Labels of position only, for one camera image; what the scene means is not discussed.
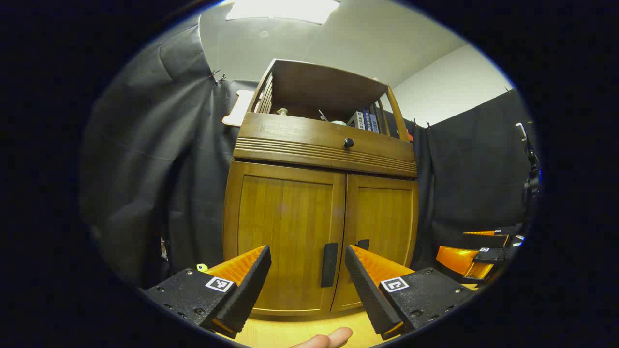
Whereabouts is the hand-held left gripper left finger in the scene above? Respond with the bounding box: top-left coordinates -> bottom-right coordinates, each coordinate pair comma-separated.
140,245 -> 272,339

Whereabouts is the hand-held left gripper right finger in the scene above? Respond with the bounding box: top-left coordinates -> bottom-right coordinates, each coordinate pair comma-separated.
344,244 -> 477,340

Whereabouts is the wooden cabinet door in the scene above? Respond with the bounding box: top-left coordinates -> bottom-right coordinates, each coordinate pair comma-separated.
331,173 -> 419,312
223,162 -> 346,316

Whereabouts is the wooden double-door shoe cabinet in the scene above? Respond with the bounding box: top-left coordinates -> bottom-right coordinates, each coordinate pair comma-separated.
222,59 -> 420,317

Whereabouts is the black metal stand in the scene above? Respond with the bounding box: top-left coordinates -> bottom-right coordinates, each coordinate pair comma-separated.
515,123 -> 541,220

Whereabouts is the black backdrop cloth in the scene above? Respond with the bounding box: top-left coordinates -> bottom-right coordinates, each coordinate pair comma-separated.
80,14 -> 537,290

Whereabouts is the ceiling light panel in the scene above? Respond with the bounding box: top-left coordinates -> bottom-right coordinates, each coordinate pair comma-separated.
226,0 -> 340,25

